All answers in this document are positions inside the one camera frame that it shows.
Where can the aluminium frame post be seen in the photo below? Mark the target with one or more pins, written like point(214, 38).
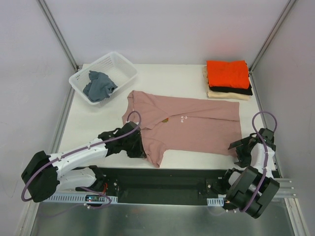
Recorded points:
point(58, 34)
point(273, 32)

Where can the white cable duct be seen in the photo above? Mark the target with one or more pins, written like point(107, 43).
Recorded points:
point(80, 198)
point(219, 201)

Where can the beige folded t shirt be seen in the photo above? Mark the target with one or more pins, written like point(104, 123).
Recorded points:
point(222, 95)

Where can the orange folded t shirt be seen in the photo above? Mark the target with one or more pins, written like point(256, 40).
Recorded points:
point(234, 74)

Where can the left aluminium frame post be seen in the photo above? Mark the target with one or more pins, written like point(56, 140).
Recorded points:
point(58, 34)

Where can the right white cable duct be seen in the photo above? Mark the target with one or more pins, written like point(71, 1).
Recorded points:
point(219, 201)

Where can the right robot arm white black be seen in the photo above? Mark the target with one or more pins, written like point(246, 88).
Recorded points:
point(251, 190)

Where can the right aluminium frame post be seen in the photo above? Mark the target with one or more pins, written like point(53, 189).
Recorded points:
point(273, 32)

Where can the white plastic laundry basket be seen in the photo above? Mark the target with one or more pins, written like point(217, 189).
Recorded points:
point(119, 69)

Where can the black folded t shirt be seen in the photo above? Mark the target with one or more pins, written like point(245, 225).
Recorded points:
point(247, 91)

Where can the blue grey t shirt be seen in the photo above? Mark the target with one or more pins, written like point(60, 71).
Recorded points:
point(99, 87)

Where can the aluminium rail profile front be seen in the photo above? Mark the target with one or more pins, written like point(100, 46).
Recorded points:
point(288, 189)

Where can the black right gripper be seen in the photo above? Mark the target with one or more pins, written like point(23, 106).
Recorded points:
point(244, 151)

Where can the pink t shirt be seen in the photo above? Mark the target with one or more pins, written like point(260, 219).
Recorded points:
point(175, 123)

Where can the left white cable duct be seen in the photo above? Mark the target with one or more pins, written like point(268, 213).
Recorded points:
point(80, 198)

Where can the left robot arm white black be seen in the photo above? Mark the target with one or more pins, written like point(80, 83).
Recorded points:
point(46, 174)

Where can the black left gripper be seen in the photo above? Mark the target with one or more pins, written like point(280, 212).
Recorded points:
point(137, 146)

